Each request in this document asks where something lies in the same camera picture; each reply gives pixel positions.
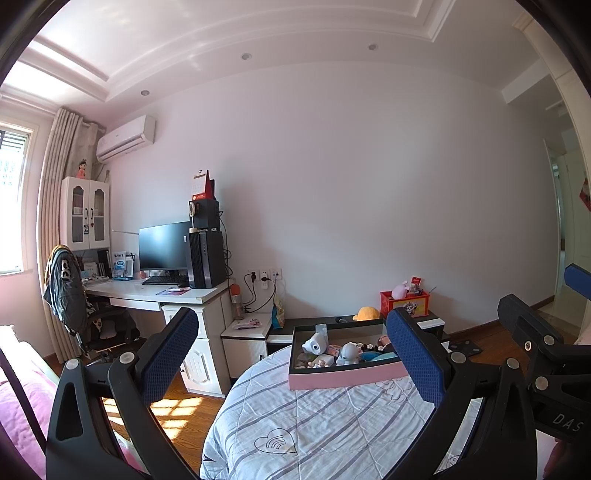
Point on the orange plush toy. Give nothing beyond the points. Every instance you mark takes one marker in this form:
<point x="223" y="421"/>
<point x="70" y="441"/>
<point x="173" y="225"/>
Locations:
<point x="367" y="313"/>

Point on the black computer monitor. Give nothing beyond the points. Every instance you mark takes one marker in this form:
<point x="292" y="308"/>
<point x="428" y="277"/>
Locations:
<point x="164" y="247"/>

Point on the white air conditioner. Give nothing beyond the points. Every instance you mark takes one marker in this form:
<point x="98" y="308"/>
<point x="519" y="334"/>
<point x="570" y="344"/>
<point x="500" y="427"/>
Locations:
<point x="124" y="141"/>

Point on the red wall sticker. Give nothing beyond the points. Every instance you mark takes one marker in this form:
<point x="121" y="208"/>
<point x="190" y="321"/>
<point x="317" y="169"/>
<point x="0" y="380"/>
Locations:
<point x="586" y="191"/>

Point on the orange cap bottle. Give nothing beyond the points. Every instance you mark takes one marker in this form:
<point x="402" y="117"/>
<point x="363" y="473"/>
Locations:
<point x="237" y="304"/>

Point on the white computer desk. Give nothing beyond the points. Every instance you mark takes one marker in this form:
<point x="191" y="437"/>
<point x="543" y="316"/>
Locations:
<point x="138" y="293"/>

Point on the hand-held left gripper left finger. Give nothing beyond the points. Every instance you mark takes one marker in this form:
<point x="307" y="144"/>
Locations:
<point x="171" y="353"/>

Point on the white glass door cabinet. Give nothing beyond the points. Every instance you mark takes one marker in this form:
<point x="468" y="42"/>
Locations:
<point x="85" y="212"/>

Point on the magenta bedspread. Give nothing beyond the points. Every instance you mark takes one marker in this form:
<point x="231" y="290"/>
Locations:
<point x="18" y="406"/>

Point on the black bathroom scale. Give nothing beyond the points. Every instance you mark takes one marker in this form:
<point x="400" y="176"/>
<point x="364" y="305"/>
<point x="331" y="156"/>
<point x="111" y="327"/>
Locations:
<point x="465" y="348"/>

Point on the window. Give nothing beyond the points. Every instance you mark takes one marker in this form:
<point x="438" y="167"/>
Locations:
<point x="11" y="194"/>

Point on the dark top nightstand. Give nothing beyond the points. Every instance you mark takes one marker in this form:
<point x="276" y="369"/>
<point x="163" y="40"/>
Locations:
<point x="431" y="323"/>

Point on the blue package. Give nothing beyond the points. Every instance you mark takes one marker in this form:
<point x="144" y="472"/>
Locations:
<point x="121" y="266"/>

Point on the teal round lid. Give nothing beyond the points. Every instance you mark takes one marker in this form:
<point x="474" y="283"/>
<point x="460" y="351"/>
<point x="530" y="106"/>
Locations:
<point x="385" y="357"/>

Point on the black office chair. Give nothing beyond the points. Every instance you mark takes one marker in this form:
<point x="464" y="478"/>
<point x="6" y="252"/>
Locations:
<point x="111" y="327"/>

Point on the small doll figure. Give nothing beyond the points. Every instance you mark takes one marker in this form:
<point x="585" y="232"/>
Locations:
<point x="82" y="170"/>

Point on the dark printed jacket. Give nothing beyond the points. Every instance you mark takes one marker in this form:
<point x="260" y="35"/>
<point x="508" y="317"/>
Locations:
<point x="64" y="286"/>

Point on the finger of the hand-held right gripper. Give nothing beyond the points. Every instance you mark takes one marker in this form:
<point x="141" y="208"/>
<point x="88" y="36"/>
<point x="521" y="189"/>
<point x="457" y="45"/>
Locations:
<point x="579" y="279"/>
<point x="526" y="323"/>

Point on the black keyboard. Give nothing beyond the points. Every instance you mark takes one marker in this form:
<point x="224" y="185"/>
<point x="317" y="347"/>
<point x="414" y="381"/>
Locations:
<point x="161" y="280"/>

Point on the white astronaut figurine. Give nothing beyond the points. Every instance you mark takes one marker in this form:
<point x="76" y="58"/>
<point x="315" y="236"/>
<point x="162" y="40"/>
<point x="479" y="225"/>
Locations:
<point x="348" y="354"/>

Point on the wall power sockets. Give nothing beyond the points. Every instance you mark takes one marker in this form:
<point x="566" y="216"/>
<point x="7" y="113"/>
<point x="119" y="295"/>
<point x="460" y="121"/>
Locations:
<point x="265" y="275"/>

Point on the blue snack bag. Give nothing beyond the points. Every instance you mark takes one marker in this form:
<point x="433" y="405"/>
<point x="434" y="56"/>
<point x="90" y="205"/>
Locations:
<point x="278" y="316"/>

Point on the striped white quilt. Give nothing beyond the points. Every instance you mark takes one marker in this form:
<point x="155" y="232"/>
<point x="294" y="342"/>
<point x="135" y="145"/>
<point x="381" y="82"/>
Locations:
<point x="300" y="415"/>

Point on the white bedside cabinet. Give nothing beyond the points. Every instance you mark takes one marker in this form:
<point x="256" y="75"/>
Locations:
<point x="242" y="346"/>

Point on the red desk calendar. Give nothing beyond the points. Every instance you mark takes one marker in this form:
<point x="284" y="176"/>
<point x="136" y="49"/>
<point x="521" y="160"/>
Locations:
<point x="203" y="184"/>

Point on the pink mouse pad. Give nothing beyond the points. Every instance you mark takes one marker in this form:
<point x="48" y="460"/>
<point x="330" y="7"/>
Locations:
<point x="173" y="291"/>

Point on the white door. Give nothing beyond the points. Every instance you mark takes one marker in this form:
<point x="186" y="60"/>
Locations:
<point x="575" y="207"/>

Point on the red storage box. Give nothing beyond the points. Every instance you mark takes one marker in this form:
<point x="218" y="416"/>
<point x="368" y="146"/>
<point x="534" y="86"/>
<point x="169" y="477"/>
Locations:
<point x="406" y="304"/>

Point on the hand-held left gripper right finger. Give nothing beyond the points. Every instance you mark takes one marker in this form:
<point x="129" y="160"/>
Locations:
<point x="415" y="355"/>

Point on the black computer tower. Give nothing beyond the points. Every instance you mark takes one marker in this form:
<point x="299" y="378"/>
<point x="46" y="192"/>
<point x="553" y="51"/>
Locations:
<point x="207" y="258"/>

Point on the pink storage box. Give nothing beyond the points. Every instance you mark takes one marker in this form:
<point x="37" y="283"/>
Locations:
<point x="341" y="378"/>

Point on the white plug night light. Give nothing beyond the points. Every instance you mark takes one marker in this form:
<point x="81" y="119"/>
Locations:
<point x="314" y="345"/>

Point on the beige curtain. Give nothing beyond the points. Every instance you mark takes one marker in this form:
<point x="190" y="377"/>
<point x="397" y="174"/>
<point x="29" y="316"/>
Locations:
<point x="57" y="184"/>

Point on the pink plush toy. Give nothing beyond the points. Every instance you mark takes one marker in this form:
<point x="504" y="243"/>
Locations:
<point x="399" y="290"/>

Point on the black speaker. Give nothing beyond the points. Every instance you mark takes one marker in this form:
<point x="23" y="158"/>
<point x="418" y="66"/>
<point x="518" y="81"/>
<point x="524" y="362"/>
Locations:
<point x="205" y="213"/>

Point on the clear dental floss box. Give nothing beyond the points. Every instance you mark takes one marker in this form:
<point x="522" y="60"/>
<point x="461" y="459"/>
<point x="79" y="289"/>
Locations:
<point x="322" y="332"/>

